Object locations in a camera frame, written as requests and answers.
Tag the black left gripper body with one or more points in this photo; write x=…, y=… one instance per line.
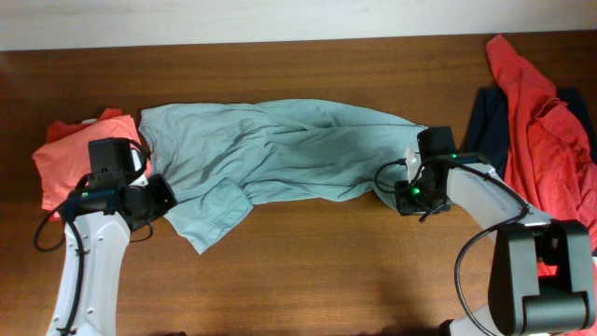
x=158, y=199

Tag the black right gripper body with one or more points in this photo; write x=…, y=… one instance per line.
x=415, y=198

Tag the light blue t-shirt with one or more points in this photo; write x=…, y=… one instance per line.
x=221, y=160

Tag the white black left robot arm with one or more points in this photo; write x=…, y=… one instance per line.
x=100, y=214

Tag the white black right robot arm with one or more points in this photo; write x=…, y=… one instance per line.
x=542, y=279

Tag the folded coral pink shirt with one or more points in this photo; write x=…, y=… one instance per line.
x=61, y=164

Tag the navy blue garment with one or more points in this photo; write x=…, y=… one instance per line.
x=487, y=132

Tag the folded red shirt underneath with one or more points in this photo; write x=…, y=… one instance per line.
x=59, y=129

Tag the red crumpled garment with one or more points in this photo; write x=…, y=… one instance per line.
x=549, y=161

